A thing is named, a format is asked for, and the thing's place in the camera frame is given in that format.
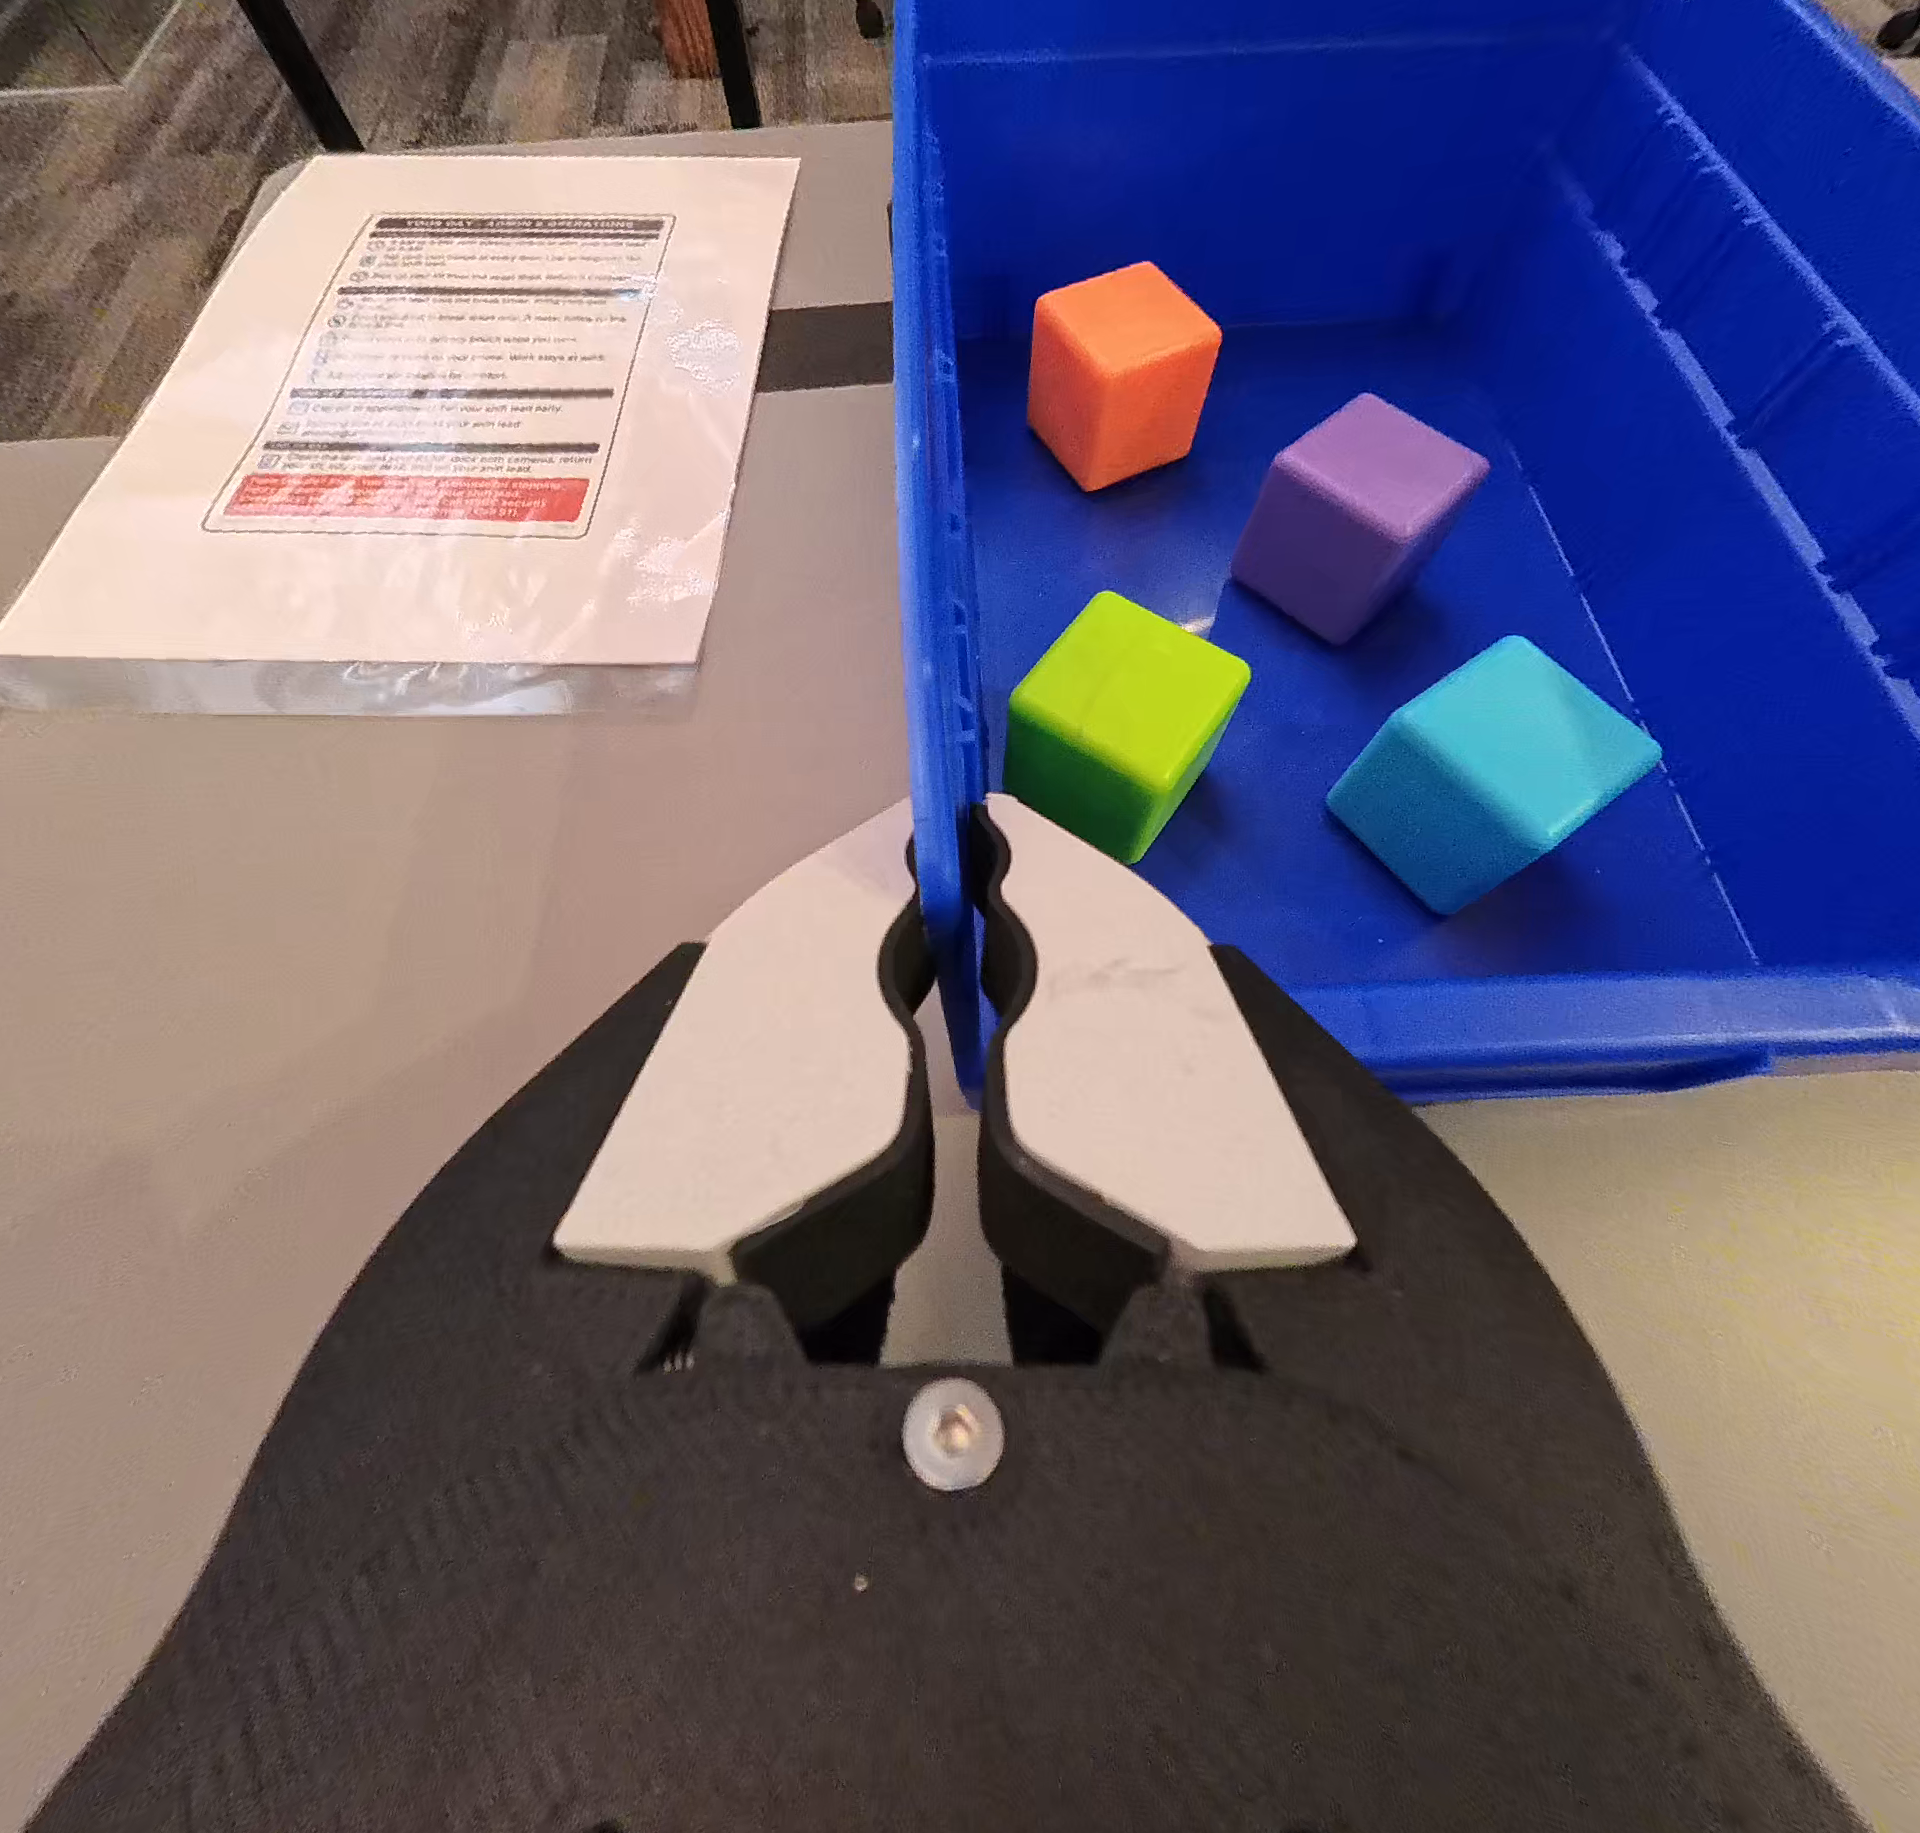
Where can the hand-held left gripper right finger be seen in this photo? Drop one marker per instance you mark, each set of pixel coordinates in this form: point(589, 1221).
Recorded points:
point(1155, 1099)

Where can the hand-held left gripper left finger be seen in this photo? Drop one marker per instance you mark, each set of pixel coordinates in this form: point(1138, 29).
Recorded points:
point(764, 1082)

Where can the green cube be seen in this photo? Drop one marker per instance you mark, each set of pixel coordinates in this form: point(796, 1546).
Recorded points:
point(1118, 725)

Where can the cyan cube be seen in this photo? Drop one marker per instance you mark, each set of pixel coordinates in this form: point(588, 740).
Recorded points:
point(1486, 782)

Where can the purple cube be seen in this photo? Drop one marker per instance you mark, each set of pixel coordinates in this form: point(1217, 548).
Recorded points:
point(1351, 512)

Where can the orange cube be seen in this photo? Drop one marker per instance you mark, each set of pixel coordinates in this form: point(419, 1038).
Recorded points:
point(1126, 379)

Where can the blue plastic bin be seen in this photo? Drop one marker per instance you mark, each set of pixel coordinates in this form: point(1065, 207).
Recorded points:
point(1351, 137)

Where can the grey desk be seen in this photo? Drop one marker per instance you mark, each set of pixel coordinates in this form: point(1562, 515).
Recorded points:
point(376, 964)

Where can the laminated paper sheet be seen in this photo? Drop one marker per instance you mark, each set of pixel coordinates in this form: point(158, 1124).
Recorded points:
point(449, 408)

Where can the black table leg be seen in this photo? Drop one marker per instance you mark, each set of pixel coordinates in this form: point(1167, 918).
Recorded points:
point(729, 17)
point(286, 42)

